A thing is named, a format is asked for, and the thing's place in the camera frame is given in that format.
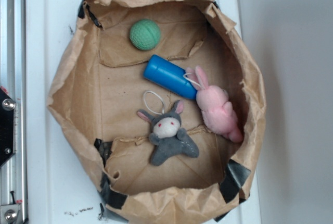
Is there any pink plush bunny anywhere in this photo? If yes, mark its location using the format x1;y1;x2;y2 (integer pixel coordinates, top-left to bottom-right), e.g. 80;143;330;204
184;66;244;143

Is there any green dimpled ball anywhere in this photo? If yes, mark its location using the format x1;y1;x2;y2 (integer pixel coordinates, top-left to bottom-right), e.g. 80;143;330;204
130;19;161;51

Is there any brown paper bag tray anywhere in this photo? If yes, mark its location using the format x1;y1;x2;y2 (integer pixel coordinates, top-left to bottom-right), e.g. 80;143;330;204
47;0;266;223

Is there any black metal bracket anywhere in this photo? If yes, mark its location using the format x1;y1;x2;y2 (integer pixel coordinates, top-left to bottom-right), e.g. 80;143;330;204
0;86;16;168

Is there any white plastic tray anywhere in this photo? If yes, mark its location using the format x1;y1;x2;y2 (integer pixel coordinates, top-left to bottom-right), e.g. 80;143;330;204
25;0;262;224

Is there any blue plastic bottle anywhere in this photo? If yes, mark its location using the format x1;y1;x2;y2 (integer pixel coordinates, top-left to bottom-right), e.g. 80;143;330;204
143;55;197;99

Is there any aluminium frame rail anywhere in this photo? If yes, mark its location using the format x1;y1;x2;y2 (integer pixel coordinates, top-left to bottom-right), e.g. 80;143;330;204
1;0;29;223

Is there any grey plush bunny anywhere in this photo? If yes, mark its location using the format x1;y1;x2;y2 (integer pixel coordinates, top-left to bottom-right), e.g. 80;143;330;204
137;100;199;166

